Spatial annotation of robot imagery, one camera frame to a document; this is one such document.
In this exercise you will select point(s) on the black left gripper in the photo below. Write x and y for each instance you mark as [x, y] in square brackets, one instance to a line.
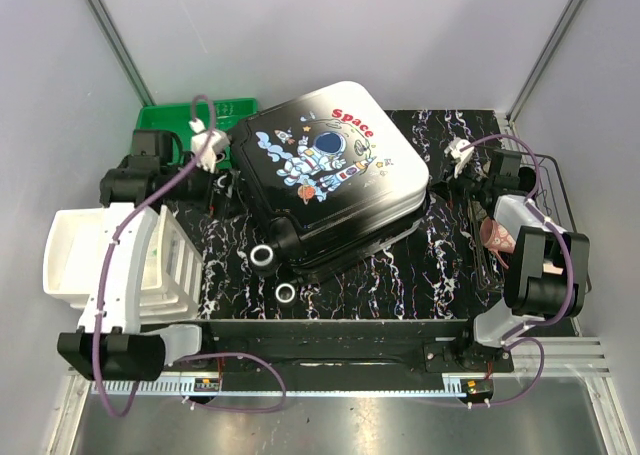
[226, 208]

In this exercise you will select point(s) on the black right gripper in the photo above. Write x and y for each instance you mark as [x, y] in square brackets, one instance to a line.
[449, 190]

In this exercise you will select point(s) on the space astronaut hard-shell suitcase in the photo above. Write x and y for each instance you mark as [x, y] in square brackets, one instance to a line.
[330, 180]

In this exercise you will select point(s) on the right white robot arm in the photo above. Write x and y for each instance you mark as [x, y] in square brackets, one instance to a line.
[546, 277]

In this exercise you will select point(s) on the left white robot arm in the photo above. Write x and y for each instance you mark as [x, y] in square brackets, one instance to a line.
[134, 271]

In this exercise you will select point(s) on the pink patterned mug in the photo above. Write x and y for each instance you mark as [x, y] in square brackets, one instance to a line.
[496, 239]

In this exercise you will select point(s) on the black round object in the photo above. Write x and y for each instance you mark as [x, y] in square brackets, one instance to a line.
[527, 179]

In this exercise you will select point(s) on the white stacked storage bins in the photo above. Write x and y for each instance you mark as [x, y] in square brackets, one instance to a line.
[171, 278]

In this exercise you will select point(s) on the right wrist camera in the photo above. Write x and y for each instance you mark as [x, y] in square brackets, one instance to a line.
[505, 163]

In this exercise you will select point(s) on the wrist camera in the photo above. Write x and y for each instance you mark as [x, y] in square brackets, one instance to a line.
[505, 163]
[149, 142]

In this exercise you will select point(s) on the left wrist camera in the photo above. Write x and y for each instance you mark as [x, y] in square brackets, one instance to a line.
[149, 142]

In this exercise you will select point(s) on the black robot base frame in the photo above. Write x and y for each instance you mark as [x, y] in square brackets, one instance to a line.
[382, 353]

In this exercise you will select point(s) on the white cable duct strip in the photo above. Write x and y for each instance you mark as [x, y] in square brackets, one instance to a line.
[259, 385]

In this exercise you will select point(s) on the aluminium rail frame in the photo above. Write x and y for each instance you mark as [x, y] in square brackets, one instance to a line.
[440, 68]

